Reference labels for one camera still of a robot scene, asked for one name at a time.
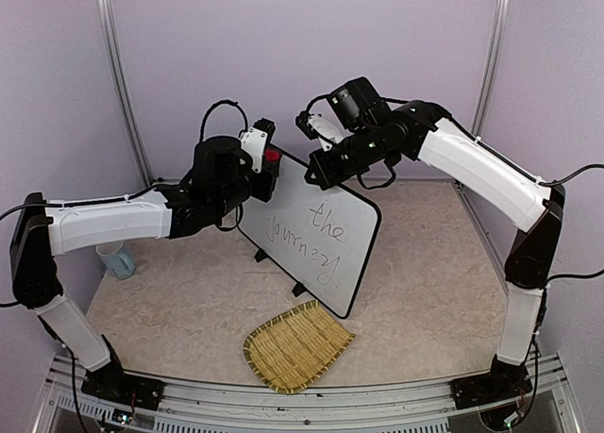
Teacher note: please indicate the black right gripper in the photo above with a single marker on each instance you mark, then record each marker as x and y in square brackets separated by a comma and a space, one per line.
[326, 179]

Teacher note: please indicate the aluminium corner post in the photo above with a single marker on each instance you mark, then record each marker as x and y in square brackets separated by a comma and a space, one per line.
[118, 75]
[493, 55]

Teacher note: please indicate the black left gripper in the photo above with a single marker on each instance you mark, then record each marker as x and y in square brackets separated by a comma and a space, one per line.
[266, 191]

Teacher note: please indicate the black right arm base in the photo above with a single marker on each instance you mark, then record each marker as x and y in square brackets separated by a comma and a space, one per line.
[501, 382]

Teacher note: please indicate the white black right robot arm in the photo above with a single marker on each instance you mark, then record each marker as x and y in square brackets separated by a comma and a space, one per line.
[375, 129]

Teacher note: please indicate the aluminium corner post left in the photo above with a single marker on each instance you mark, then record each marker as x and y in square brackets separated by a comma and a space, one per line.
[118, 75]

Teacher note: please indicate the white whiteboard black frame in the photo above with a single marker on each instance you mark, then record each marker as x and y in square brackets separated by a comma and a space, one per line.
[323, 240]

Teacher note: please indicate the woven bamboo tray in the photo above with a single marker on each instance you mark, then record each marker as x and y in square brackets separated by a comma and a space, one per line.
[292, 350]

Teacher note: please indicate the aluminium front rail frame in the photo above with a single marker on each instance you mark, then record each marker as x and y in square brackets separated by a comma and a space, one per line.
[197, 406]

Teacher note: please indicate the aluminium corner post right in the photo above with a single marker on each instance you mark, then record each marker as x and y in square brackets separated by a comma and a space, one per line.
[493, 55]

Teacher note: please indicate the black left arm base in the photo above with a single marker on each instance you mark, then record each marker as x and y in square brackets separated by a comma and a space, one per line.
[112, 383]

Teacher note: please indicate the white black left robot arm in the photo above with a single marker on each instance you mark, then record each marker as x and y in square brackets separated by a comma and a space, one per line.
[226, 172]

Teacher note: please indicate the light blue mug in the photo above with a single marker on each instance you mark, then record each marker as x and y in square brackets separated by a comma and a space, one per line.
[117, 259]

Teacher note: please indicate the red bone-shaped eraser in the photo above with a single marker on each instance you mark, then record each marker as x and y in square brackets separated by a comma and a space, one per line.
[272, 158]

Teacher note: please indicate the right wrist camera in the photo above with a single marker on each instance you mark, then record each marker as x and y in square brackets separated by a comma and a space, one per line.
[316, 127]

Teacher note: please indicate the black whiteboard stand foot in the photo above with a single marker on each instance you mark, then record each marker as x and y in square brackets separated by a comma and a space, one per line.
[260, 256]
[298, 289]

